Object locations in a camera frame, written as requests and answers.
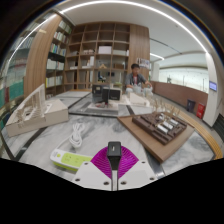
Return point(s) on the small white building model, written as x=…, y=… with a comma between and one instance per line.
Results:
x=138, y=99

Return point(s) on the wooden shelf unit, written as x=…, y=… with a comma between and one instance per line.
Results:
x=90, y=50

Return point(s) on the white architectural model, beige base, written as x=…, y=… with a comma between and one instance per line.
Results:
x=50, y=113

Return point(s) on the red bin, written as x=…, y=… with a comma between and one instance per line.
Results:
x=200, y=110

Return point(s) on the white and green power strip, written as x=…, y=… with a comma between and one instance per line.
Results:
x=70, y=160

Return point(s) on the black box building model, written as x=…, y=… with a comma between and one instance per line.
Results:
x=100, y=93

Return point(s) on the person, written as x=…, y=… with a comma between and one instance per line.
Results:
x=135, y=80

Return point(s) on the black charger block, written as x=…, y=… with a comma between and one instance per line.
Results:
x=114, y=150

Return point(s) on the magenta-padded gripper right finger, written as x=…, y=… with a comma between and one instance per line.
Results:
x=130, y=166

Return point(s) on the wooden base board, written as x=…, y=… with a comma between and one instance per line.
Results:
x=153, y=148

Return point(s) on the wall screen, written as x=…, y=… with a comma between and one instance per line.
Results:
x=213, y=86

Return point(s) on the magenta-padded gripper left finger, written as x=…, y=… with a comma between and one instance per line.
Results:
x=96, y=170

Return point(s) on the black bin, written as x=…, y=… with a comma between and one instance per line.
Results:
x=191, y=105

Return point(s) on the dark brown architectural model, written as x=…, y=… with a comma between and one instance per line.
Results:
x=156, y=128

